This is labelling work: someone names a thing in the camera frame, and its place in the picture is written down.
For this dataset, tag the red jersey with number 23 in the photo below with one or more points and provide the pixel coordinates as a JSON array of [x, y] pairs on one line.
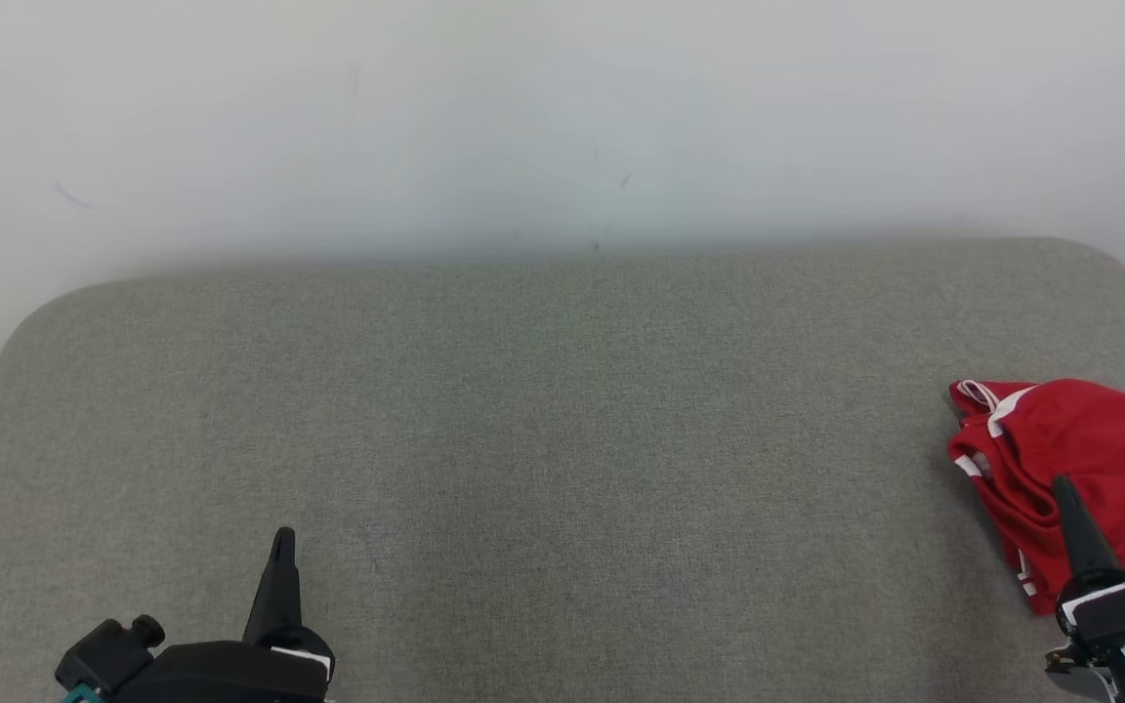
[[1046, 576]]

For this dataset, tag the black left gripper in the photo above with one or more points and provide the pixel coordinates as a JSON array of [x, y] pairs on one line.
[[230, 679]]

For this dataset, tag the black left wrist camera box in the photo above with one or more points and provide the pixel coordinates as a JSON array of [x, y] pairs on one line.
[[104, 659]]

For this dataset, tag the red shorts with white stripes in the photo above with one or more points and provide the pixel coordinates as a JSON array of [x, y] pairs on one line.
[[1109, 439]]

